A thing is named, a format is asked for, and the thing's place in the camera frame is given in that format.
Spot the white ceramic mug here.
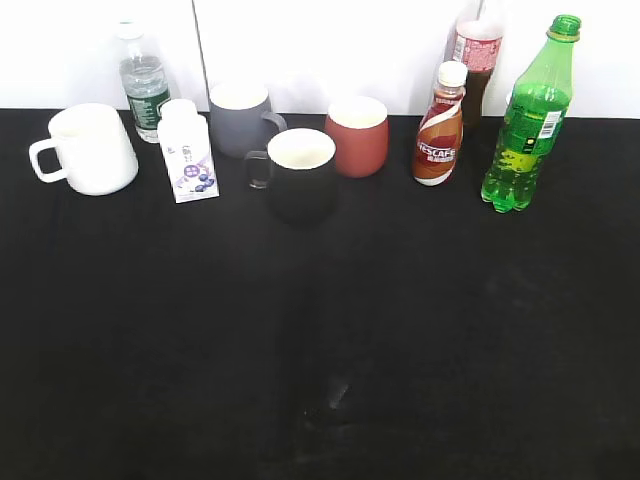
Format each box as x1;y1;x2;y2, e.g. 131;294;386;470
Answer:
28;103;139;196

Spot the green soda bottle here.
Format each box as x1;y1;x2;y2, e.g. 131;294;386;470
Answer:
481;14;581;213

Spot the red ceramic cup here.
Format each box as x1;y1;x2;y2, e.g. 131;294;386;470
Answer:
325;96;390;178

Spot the cola bottle red label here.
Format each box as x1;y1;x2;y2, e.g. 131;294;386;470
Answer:
445;1;505;131

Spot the black ceramic mug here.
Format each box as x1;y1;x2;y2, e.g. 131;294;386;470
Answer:
244;128;338;226

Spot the grey ceramic mug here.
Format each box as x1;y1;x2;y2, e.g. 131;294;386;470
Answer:
209;81;288;159

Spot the Nescafe coffee bottle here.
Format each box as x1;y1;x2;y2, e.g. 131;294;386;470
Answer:
411;60;467;186

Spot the white purple yogurt carton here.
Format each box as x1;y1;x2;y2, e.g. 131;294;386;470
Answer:
157;99;219;204

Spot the clear water bottle green label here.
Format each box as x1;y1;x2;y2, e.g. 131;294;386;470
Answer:
116;19;171;144

